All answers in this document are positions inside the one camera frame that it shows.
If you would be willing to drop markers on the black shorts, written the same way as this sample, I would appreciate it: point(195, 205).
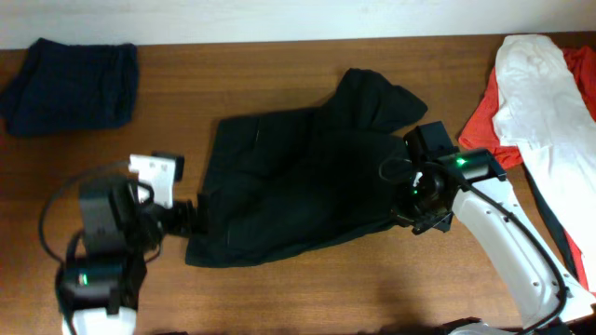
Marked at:
point(283, 183)

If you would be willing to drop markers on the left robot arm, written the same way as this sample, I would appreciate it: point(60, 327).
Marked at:
point(99, 283)

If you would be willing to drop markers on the folded navy blue garment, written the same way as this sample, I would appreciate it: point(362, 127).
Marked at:
point(71, 87)

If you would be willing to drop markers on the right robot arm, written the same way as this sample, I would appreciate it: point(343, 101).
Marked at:
point(471, 187)

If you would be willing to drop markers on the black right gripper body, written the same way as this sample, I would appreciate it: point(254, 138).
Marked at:
point(414, 218)

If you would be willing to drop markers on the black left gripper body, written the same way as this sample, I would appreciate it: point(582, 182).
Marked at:
point(184, 217)

